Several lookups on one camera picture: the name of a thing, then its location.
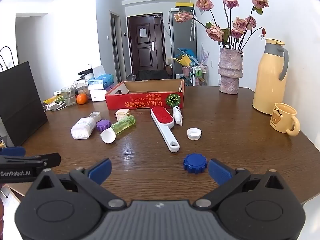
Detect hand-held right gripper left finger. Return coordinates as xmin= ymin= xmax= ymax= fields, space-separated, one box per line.
xmin=32 ymin=158 xmax=127 ymax=210

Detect bunch of dried pink roses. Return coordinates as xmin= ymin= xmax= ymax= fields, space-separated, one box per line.
xmin=174 ymin=0 xmax=270 ymax=50

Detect small white spray bottle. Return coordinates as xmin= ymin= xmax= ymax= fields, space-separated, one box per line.
xmin=172 ymin=106 xmax=183 ymax=126

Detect blue and yellow folded bags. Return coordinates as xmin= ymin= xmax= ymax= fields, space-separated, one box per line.
xmin=172 ymin=47 xmax=200 ymax=67

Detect black paper bag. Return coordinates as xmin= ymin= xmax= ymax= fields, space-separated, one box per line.
xmin=0 ymin=46 xmax=48 ymax=147

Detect grey refrigerator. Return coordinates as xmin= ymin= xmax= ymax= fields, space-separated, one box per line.
xmin=169 ymin=10 xmax=198 ymax=79

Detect metal trolley rack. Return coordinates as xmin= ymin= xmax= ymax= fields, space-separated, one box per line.
xmin=189 ymin=62 xmax=208 ymax=87

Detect yellow bear mug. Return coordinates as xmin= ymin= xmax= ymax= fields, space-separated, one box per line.
xmin=269 ymin=102 xmax=300 ymax=137

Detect purple gear-shaped cap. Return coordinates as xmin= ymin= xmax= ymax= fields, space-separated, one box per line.
xmin=96 ymin=120 xmax=111 ymax=132

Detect blue gear-shaped cap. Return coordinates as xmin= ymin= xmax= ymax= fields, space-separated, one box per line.
xmin=183 ymin=153 xmax=208 ymax=174

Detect white hanging umbrellas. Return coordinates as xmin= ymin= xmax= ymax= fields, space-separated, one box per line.
xmin=190 ymin=10 xmax=197 ymax=41

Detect white charger with cable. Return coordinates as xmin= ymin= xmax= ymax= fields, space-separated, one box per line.
xmin=44 ymin=101 xmax=67 ymax=111

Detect yellow thermos jug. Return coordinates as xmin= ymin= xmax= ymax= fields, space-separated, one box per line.
xmin=252 ymin=39 xmax=289 ymax=115

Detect clear drinking glass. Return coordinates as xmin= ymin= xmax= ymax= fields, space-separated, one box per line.
xmin=61 ymin=85 xmax=77 ymax=106

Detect blue tissue pack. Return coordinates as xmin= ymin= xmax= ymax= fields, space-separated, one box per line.
xmin=87 ymin=65 xmax=114 ymax=90

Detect purple flower wall decoration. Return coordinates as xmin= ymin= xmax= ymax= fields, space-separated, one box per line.
xmin=201 ymin=42 xmax=209 ymax=63

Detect pink stone vase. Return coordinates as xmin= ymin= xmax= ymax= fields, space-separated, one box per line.
xmin=217 ymin=48 xmax=243 ymax=95

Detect dark brown entrance door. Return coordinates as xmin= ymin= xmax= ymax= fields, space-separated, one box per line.
xmin=127 ymin=15 xmax=166 ymax=72

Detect cream charger plug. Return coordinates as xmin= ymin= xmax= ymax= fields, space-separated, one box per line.
xmin=115 ymin=109 xmax=131 ymax=121

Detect clear plastic food container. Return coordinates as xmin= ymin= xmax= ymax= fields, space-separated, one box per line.
xmin=74 ymin=79 xmax=89 ymax=95

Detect black folding chair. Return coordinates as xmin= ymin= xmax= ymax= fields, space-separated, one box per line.
xmin=135 ymin=70 xmax=173 ymax=81

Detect red and white lint brush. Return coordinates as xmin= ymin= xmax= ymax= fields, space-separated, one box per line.
xmin=150 ymin=107 xmax=180 ymax=153

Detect white ribbed bottle cap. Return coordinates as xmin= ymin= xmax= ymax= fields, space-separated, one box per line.
xmin=187 ymin=128 xmax=202 ymax=140

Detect green spray bottle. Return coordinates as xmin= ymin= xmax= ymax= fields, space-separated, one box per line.
xmin=111 ymin=115 xmax=136 ymax=135

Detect red cardboard box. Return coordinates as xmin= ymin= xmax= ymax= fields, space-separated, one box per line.
xmin=105 ymin=79 xmax=187 ymax=110

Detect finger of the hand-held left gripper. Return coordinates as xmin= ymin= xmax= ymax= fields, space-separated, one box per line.
xmin=0 ymin=153 xmax=61 ymax=168
xmin=0 ymin=147 xmax=26 ymax=157

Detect white cup-shaped cap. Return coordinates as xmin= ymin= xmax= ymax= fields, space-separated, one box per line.
xmin=100 ymin=127 xmax=116 ymax=144

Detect purple and white tissue pack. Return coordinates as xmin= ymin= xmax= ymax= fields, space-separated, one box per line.
xmin=90 ymin=84 xmax=115 ymax=102

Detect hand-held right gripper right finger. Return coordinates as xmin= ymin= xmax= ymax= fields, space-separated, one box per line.
xmin=194 ymin=158 xmax=285 ymax=210

